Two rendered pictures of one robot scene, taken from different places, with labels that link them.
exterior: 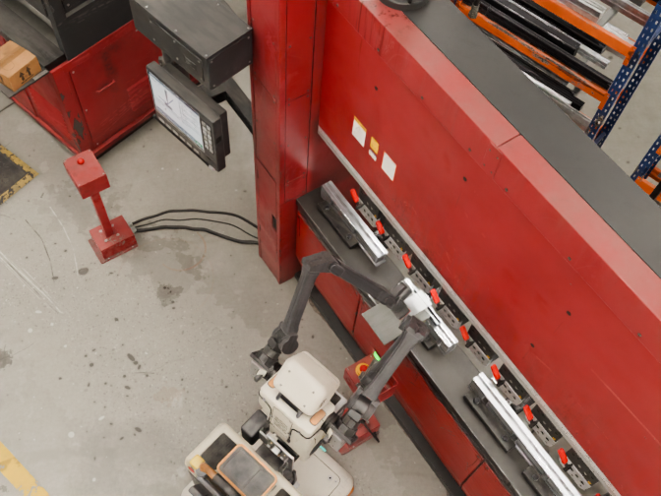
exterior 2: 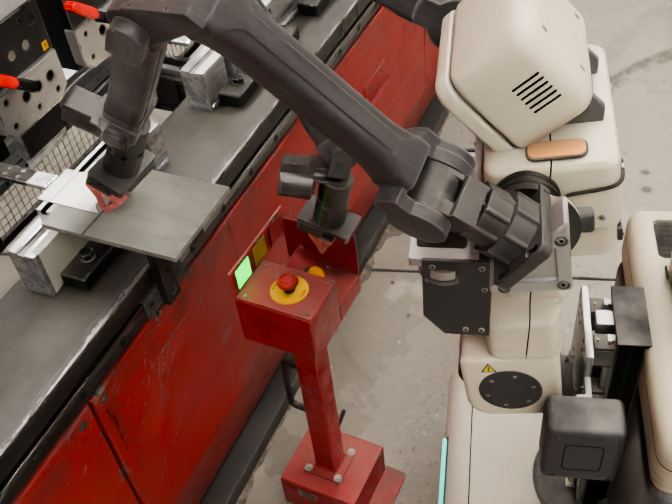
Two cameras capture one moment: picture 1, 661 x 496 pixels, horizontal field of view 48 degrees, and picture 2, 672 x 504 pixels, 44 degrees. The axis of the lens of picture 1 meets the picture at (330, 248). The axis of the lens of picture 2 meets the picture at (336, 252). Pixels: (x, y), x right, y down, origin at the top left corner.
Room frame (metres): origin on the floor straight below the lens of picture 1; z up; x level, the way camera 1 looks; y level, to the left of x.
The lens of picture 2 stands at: (1.59, 0.80, 1.89)
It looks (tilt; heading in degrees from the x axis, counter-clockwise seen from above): 44 degrees down; 248
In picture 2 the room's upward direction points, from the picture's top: 7 degrees counter-clockwise
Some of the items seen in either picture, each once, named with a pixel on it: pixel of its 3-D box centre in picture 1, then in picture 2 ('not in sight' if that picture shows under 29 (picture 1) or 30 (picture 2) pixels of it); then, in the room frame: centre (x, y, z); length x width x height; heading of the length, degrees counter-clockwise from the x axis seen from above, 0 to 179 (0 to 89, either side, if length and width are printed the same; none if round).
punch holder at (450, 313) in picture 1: (455, 304); (79, 3); (1.44, -0.56, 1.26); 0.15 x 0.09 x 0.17; 40
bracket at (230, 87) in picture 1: (228, 112); not in sight; (2.40, 0.59, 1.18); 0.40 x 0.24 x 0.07; 40
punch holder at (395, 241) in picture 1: (400, 235); not in sight; (1.75, -0.30, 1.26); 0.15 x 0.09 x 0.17; 40
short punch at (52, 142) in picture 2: not in sight; (39, 128); (1.58, -0.45, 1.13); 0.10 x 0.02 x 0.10; 40
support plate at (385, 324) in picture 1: (395, 315); (136, 207); (1.48, -0.34, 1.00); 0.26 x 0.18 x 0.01; 130
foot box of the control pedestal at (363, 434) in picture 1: (351, 425); (343, 478); (1.23, -0.23, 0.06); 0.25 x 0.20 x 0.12; 127
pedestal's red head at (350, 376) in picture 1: (369, 380); (298, 282); (1.25, -0.26, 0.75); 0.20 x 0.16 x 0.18; 37
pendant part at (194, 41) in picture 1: (197, 82); not in sight; (2.27, 0.68, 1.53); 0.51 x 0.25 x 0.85; 52
